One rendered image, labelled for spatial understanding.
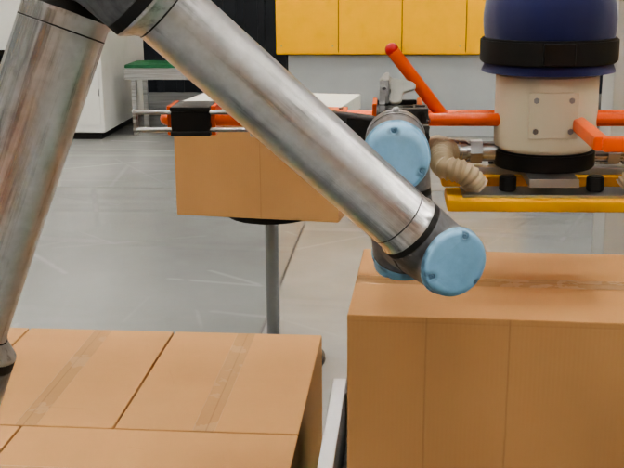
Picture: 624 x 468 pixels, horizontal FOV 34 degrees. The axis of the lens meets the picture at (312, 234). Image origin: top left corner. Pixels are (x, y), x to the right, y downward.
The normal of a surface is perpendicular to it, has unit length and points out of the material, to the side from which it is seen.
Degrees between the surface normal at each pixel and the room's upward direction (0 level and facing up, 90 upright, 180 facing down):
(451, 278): 92
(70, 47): 94
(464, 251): 92
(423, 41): 90
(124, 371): 0
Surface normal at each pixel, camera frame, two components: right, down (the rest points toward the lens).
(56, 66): 0.36, 0.23
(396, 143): -0.08, 0.20
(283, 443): -0.01, -0.97
